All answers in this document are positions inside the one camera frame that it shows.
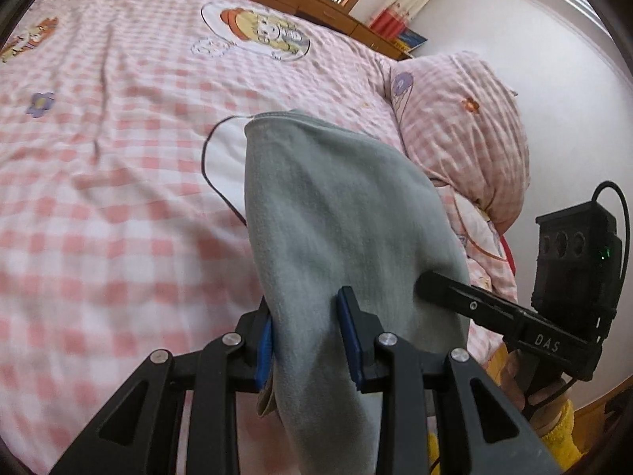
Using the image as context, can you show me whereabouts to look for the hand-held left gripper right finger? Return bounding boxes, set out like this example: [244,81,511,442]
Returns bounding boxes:
[337,285,562,475]

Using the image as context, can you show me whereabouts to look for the person's right hand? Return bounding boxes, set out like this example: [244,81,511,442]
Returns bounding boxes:
[502,349,570,431]

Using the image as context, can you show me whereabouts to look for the person's right forearm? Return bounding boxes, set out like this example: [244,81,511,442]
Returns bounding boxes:
[534,396,584,473]

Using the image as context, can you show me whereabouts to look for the grey pants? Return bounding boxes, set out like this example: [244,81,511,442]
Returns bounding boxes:
[244,109,470,475]

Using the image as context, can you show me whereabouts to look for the wooden cabinet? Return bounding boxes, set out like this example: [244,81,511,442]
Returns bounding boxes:
[148,0,413,63]

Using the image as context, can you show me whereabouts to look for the pink checked cartoon bedsheet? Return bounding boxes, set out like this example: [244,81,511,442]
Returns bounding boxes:
[0,0,520,475]

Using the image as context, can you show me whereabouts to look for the blue book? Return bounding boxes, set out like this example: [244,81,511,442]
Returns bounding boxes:
[396,27,428,55]

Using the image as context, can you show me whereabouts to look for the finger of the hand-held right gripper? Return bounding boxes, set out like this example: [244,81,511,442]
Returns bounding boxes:
[415,270,527,334]

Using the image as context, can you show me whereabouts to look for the pink checked pillow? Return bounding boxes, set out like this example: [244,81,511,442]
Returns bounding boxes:
[388,51,531,233]

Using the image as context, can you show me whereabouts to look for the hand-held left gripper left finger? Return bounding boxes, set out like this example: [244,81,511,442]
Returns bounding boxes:
[49,307,274,475]

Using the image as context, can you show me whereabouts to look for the black cable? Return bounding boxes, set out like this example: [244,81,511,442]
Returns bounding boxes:
[591,180,631,317]

